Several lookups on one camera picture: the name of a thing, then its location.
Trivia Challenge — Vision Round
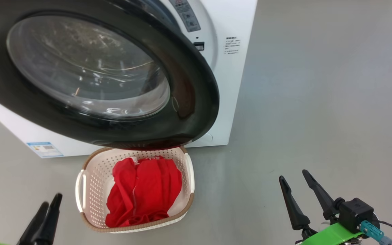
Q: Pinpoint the black-rimmed glass washer door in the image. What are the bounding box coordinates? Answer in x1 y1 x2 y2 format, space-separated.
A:
0 0 220 151

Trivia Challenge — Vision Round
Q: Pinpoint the teal cable connector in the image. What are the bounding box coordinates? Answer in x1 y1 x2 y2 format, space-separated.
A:
359 220 392 245

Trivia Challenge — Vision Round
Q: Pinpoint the small printed text sticker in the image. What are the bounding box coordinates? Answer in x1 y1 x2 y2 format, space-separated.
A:
224 36 241 55

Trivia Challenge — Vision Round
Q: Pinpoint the red and white garment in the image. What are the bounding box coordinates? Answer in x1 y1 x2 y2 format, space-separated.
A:
105 156 183 228

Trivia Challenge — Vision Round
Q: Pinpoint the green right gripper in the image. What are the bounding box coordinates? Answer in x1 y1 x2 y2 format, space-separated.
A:
279 169 365 245

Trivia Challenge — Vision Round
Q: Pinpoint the grey warning label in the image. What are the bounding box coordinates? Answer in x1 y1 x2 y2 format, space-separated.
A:
168 0 201 33

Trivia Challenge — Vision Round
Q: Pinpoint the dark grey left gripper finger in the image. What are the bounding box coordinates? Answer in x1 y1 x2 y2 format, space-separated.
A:
33 193 63 245
16 201 49 245

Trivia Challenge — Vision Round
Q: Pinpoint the white washing machine body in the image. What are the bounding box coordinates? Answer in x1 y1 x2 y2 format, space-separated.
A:
0 0 258 159

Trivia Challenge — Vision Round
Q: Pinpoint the cream perforated laundry basket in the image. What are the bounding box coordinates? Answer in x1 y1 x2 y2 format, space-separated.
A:
75 146 195 234

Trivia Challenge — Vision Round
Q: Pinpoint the blue energy label sticker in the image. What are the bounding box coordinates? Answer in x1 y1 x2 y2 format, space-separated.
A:
27 142 64 158

